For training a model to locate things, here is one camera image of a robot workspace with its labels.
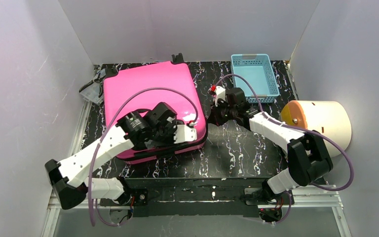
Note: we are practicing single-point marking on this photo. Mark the clear plastic compartment box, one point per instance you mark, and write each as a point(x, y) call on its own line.
point(94, 93)

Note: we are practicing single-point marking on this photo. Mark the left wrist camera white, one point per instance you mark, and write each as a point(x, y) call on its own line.
point(184, 134)

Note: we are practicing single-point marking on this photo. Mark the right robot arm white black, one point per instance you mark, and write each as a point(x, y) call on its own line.
point(308, 157)

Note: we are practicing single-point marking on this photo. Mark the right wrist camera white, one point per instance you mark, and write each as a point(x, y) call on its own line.
point(218, 93)

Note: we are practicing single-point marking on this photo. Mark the aluminium frame rail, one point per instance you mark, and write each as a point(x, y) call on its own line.
point(315, 213)

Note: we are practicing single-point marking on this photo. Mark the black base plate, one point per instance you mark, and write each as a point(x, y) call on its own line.
point(203, 196)

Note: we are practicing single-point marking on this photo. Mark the white cylinder with orange end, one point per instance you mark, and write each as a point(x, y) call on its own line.
point(326, 117)

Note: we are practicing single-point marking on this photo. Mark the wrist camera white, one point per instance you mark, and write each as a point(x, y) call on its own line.
point(218, 93)
point(184, 134)

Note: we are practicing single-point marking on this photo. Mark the pink hard-shell suitcase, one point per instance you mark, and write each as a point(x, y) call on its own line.
point(142, 88)

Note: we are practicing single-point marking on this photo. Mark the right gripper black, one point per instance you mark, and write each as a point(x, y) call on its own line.
point(217, 115)

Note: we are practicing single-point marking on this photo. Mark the light blue plastic basket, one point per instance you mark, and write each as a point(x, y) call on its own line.
point(258, 71)

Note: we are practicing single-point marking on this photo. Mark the black pliers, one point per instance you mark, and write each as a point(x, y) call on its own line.
point(96, 80)

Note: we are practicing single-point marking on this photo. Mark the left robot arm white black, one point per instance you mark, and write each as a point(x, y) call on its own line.
point(71, 178)

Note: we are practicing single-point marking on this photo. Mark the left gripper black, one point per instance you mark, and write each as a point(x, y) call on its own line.
point(158, 139)

